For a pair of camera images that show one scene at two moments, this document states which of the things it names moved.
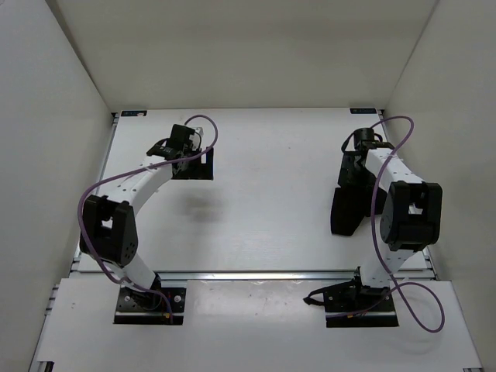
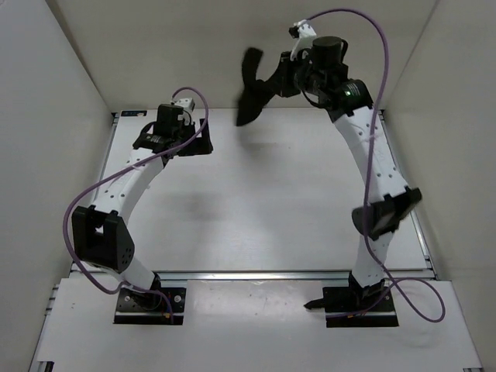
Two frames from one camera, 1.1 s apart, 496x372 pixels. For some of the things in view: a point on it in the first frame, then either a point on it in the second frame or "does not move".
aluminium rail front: x=258 y=276 does not move
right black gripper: x=347 y=176 -> x=283 y=82
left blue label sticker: x=133 y=112 does not move
